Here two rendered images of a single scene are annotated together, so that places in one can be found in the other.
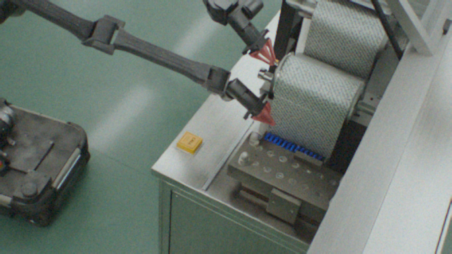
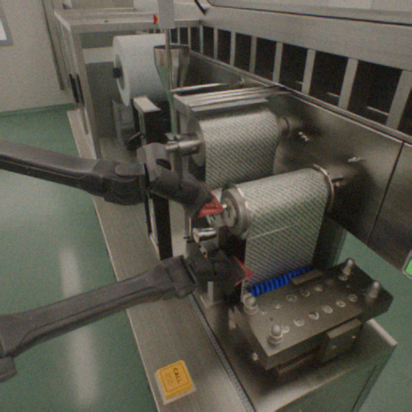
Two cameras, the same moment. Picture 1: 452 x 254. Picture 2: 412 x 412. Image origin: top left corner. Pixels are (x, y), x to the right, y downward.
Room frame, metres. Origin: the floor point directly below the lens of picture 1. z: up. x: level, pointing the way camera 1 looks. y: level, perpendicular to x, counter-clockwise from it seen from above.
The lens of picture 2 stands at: (0.93, 0.40, 1.72)
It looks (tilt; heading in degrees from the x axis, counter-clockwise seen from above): 34 degrees down; 316
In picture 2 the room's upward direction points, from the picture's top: straight up
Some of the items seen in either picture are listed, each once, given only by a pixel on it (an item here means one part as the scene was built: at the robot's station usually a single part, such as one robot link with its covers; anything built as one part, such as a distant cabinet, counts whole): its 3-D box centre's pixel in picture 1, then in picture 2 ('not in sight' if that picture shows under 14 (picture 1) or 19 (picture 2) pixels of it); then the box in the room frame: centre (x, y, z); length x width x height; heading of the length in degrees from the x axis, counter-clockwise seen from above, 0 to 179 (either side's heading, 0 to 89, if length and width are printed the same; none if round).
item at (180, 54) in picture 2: not in sight; (171, 55); (2.00, -0.45, 1.50); 0.14 x 0.14 x 0.06
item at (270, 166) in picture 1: (292, 178); (313, 307); (1.13, -0.20, 1.00); 0.40 x 0.16 x 0.06; 70
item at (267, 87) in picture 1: (266, 103); (212, 265); (1.40, -0.08, 1.05); 0.06 x 0.05 x 0.31; 70
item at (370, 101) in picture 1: (372, 101); (328, 175); (1.25, -0.38, 1.28); 0.06 x 0.05 x 0.02; 70
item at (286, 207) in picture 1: (283, 207); (339, 341); (1.04, -0.18, 0.96); 0.10 x 0.03 x 0.11; 70
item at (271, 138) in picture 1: (294, 148); (281, 281); (1.24, -0.19, 1.03); 0.21 x 0.04 x 0.03; 70
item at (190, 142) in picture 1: (190, 142); (175, 379); (1.28, 0.17, 0.91); 0.07 x 0.07 x 0.02; 70
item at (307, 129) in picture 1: (302, 128); (282, 253); (1.26, -0.20, 1.11); 0.23 x 0.01 x 0.18; 70
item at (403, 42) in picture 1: (398, 44); (277, 128); (1.49, -0.46, 1.33); 0.07 x 0.07 x 0.07; 70
